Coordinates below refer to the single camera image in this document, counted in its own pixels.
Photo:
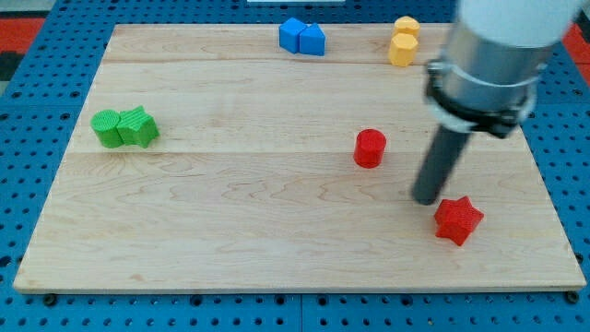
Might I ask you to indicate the green cylinder block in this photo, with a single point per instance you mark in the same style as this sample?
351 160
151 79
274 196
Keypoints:
104 124

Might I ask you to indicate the red star block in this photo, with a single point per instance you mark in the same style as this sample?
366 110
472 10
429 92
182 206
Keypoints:
457 219

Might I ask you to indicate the yellow block front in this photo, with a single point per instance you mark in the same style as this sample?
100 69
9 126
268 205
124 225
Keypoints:
403 49

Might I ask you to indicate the wooden board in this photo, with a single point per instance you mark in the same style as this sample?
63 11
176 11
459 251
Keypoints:
251 185

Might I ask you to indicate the blue pegboard base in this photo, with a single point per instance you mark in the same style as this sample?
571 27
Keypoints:
39 108

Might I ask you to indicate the red cylinder block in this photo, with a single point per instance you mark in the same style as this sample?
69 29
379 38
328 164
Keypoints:
369 148

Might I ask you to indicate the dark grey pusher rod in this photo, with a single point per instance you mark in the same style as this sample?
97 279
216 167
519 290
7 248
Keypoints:
444 152

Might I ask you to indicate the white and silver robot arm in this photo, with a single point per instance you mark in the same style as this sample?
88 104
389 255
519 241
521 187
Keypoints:
485 78

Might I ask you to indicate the green star block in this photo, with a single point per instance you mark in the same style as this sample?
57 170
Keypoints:
137 127

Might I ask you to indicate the yellow block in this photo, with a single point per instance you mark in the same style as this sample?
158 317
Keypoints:
406 25
403 49

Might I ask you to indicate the blue cube block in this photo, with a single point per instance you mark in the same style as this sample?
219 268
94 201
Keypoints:
289 34

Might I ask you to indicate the blue triangular block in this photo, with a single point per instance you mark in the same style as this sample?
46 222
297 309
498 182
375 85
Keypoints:
312 41

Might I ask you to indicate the yellow block rear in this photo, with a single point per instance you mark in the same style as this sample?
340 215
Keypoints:
406 25

